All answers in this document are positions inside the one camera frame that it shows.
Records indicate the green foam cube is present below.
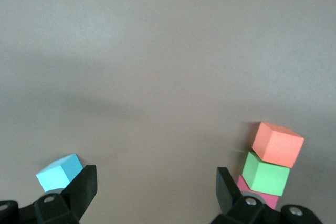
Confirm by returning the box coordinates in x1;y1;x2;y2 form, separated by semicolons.
241;151;291;197

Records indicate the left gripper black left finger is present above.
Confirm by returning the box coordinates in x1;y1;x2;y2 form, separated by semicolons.
34;165;98;224

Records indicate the red foam cube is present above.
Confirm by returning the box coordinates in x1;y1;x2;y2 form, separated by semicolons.
236;174;279;211

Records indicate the orange foam cube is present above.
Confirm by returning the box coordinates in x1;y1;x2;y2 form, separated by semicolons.
251;121;305;169

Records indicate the light blue foam cube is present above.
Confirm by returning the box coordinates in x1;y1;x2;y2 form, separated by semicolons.
35;153;83;193

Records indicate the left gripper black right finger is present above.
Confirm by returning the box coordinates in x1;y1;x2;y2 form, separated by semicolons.
216;166;266;224

